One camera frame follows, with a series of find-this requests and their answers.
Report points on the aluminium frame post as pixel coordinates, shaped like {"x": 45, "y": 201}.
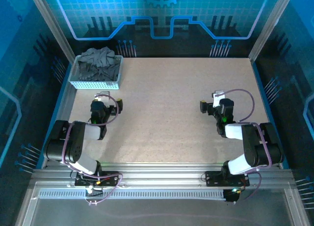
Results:
{"x": 269, "y": 24}
{"x": 52, "y": 27}

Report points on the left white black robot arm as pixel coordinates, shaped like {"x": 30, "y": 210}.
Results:
{"x": 73, "y": 142}

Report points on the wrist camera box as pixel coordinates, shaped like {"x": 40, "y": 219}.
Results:
{"x": 217, "y": 98}
{"x": 104, "y": 93}

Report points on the blue table edge strip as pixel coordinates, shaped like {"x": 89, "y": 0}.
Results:
{"x": 269, "y": 113}
{"x": 63, "y": 88}

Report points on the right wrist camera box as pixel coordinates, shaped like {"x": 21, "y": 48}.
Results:
{"x": 217, "y": 98}

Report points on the aluminium frame rail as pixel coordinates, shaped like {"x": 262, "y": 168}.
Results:
{"x": 159, "y": 174}

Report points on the black controller box with LEDs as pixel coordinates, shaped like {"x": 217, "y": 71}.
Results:
{"x": 230, "y": 197}

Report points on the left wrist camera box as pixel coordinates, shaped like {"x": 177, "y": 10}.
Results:
{"x": 104, "y": 93}

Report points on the grey t-shirt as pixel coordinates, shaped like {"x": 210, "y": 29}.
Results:
{"x": 98, "y": 64}

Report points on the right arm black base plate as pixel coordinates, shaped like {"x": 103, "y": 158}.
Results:
{"x": 213, "y": 179}

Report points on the aluminium side rail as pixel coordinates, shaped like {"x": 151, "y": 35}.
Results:
{"x": 67, "y": 100}

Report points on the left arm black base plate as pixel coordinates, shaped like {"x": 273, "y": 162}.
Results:
{"x": 112, "y": 175}

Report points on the white perforated plastic basket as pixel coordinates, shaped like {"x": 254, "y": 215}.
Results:
{"x": 93, "y": 85}

